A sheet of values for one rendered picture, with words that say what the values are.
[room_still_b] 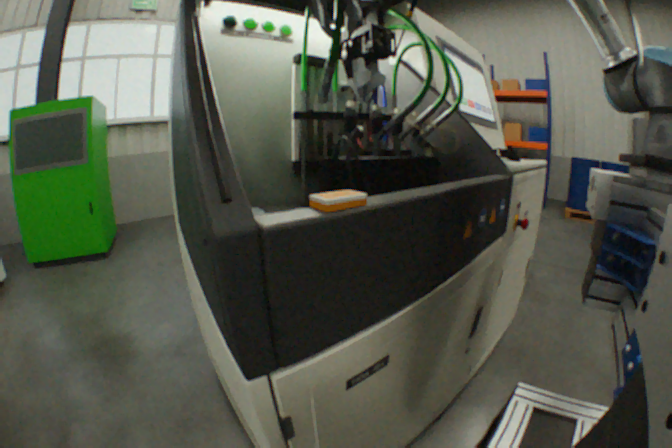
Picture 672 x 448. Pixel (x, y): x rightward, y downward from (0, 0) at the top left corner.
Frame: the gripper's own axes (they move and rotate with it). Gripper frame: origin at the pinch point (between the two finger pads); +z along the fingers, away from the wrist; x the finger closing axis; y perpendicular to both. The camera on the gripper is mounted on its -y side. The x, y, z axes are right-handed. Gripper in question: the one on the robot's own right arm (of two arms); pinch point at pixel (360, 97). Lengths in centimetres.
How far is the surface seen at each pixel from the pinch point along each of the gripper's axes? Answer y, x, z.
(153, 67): -389, -53, -122
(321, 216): 22.4, -25.4, 16.0
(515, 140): -97, 505, -9
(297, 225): 22.6, -27.9, 16.3
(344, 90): -29.5, 19.7, -8.6
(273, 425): 23, -34, 42
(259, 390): 23, -34, 33
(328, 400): 23, -25, 42
